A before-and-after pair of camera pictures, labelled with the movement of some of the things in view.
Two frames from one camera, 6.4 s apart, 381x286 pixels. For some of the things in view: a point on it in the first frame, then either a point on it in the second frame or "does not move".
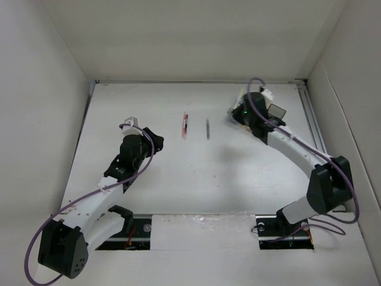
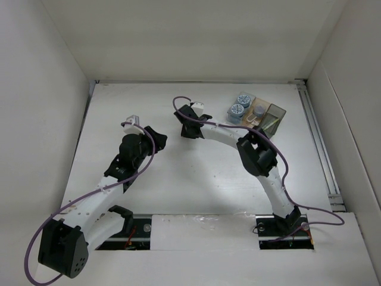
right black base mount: (276, 232) does not move
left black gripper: (157, 140) does not move
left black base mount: (139, 239) does not move
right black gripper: (236, 114) -> (186, 134)
